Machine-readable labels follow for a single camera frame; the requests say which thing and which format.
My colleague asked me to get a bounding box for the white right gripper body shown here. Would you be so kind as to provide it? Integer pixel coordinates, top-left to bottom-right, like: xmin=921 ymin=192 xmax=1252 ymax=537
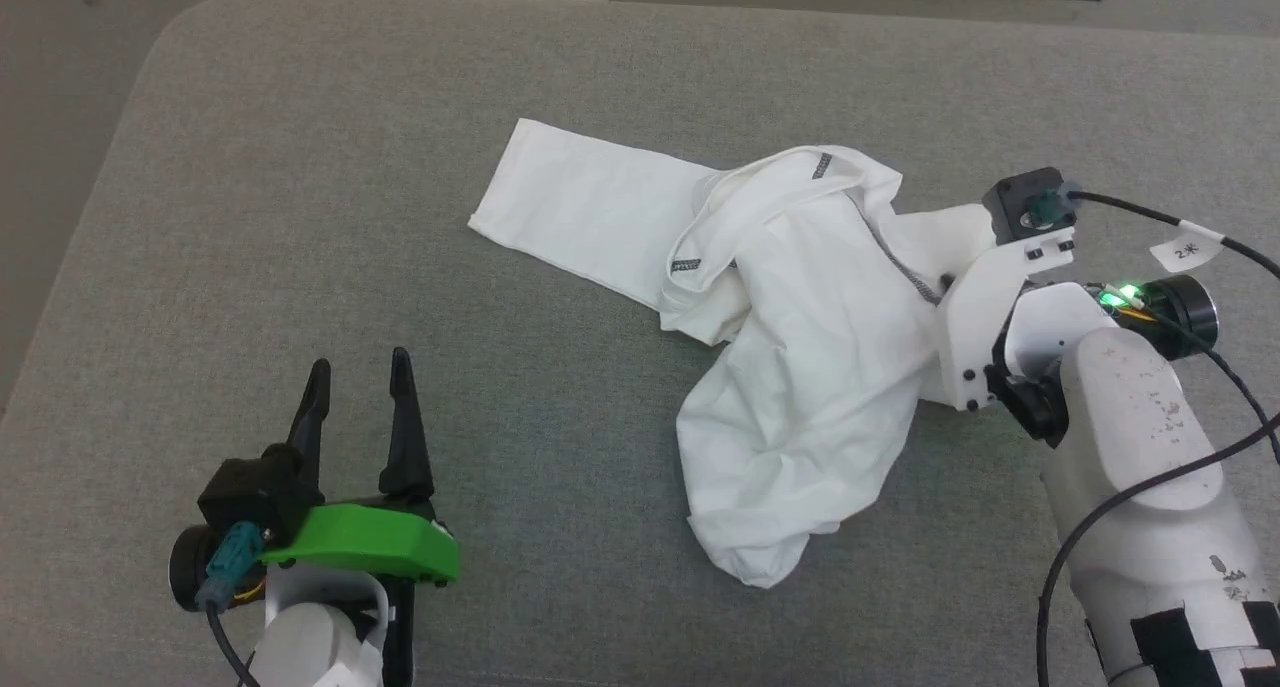
xmin=937 ymin=229 xmax=1077 ymax=413

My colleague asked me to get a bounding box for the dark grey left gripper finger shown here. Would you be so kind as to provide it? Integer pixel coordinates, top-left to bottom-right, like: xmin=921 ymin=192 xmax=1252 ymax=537
xmin=287 ymin=359 xmax=333 ymax=488
xmin=378 ymin=347 xmax=436 ymax=499

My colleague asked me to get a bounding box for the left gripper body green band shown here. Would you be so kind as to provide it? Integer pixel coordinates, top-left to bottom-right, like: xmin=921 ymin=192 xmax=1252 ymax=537
xmin=258 ymin=470 xmax=461 ymax=687

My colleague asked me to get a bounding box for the white long sleeve garment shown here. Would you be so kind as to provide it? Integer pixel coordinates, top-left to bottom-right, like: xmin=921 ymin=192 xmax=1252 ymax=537
xmin=467 ymin=117 xmax=1001 ymax=590

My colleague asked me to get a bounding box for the grey fabric sofa cushion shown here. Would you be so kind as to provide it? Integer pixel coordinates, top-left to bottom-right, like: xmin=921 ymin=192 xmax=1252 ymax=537
xmin=0 ymin=0 xmax=1280 ymax=687

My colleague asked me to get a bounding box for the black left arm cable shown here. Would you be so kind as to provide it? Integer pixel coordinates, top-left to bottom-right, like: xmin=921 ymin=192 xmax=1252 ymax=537
xmin=203 ymin=587 xmax=251 ymax=687

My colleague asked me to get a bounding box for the black right camera cable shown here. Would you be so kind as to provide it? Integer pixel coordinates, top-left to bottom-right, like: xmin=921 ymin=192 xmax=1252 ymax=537
xmin=1036 ymin=191 xmax=1280 ymax=687

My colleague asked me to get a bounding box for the white cable label tag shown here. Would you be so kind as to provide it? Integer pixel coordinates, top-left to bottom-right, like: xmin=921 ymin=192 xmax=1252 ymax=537
xmin=1150 ymin=222 xmax=1227 ymax=274

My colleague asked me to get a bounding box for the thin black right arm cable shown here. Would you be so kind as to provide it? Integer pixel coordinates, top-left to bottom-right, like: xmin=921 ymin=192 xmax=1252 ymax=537
xmin=1125 ymin=305 xmax=1280 ymax=465

